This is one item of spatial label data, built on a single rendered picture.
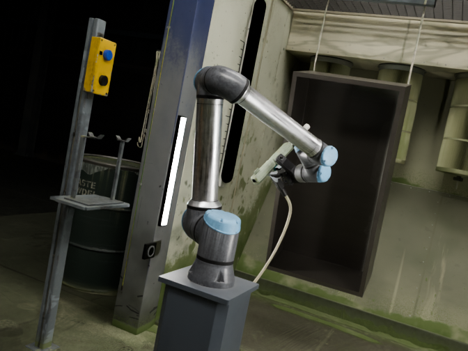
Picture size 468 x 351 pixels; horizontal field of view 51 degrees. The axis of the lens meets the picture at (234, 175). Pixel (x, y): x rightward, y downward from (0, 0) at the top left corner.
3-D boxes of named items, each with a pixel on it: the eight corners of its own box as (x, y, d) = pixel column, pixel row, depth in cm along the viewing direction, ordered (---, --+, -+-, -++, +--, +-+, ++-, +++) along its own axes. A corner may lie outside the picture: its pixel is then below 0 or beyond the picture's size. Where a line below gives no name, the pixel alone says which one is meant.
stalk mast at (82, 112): (42, 342, 250) (97, 20, 237) (51, 347, 248) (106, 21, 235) (33, 346, 245) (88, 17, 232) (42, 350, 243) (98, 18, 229)
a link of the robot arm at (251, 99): (226, 57, 183) (345, 150, 212) (214, 59, 194) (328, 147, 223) (210, 83, 181) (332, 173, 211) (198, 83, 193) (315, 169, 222)
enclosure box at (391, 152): (283, 249, 334) (310, 70, 302) (371, 274, 312) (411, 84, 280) (264, 268, 303) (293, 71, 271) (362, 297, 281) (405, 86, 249)
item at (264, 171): (274, 209, 252) (253, 175, 244) (269, 209, 256) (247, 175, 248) (326, 153, 275) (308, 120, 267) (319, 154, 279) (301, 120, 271)
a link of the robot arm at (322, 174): (327, 157, 227) (336, 174, 231) (307, 158, 237) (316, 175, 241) (316, 169, 222) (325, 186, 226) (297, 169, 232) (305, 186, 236)
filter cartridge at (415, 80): (382, 175, 360) (406, 61, 353) (347, 167, 390) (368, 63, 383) (414, 180, 380) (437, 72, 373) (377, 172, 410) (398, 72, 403)
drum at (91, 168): (40, 269, 357) (60, 150, 350) (109, 264, 399) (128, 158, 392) (80, 299, 317) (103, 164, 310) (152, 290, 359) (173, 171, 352)
